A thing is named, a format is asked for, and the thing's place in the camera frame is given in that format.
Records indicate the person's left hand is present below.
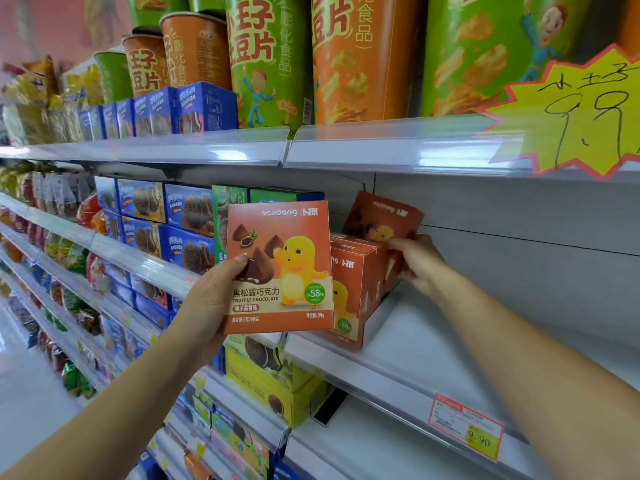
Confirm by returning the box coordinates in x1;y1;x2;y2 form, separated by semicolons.
167;255;250;369

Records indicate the person's right hand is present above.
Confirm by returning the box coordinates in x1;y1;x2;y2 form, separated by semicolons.
386;233;455;301

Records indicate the orange chocolate box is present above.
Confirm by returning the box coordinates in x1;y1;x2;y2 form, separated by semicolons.
342;191;425;295
223;200;336;335
312;234;391;351

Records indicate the person's left forearm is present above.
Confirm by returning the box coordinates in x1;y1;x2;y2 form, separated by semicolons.
0;327;213;480

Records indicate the person's right forearm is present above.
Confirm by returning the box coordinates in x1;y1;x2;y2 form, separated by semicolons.
427;267;640;480

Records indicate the green snack box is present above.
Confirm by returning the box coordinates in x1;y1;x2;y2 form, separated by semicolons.
212;185;251;265
249;187;326;205

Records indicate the yellow cookie box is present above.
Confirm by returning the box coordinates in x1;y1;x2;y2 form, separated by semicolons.
225;349;329;429
225;334;315;394

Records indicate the row of small blue boxes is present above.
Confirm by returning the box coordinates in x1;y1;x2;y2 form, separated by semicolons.
102;264;176;331

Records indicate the stack of blue cookie boxes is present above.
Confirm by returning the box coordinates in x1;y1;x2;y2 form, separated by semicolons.
94;176;217;276

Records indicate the white shelf board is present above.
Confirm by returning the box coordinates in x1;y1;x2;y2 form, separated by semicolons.
0;222;506;480
0;192;640;480
0;114;640;184

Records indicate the row of colourful snack packets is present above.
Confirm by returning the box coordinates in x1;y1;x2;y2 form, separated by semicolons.
0;207;281;480

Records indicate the black label holder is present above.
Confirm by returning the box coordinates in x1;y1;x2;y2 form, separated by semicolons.
310;388;349;427

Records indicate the row of blue cookie boxes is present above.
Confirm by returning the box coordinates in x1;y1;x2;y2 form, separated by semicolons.
79;82;239;141

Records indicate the orange chip tub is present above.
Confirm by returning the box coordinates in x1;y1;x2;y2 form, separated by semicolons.
122;34;172;98
617;0;640;61
159;12;234;91
310;0;427;126

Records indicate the row of mixed snack bags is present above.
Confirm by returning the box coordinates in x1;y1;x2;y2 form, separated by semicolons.
0;162;109;235

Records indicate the red and yellow price label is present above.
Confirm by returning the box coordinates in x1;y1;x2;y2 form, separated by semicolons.
428;393;505;462

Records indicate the yellow star price sign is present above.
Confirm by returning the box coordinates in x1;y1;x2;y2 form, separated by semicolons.
476;44;640;179

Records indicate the pile of yellow snack bags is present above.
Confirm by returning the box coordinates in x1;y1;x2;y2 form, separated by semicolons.
0;56;107;147

